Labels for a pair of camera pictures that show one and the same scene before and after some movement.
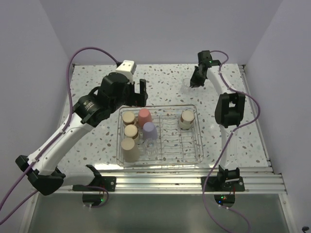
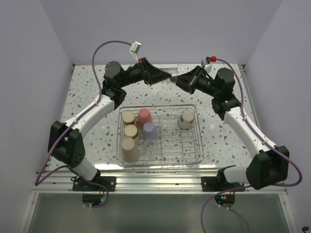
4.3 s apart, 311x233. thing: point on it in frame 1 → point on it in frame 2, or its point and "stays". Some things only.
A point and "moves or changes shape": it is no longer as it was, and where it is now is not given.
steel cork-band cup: x=186 y=120 stays
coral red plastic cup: x=144 y=115 stays
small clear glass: x=186 y=88 moves or changes shape
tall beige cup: x=131 y=153 stays
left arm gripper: x=137 y=99 → x=147 y=71
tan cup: x=131 y=131 stays
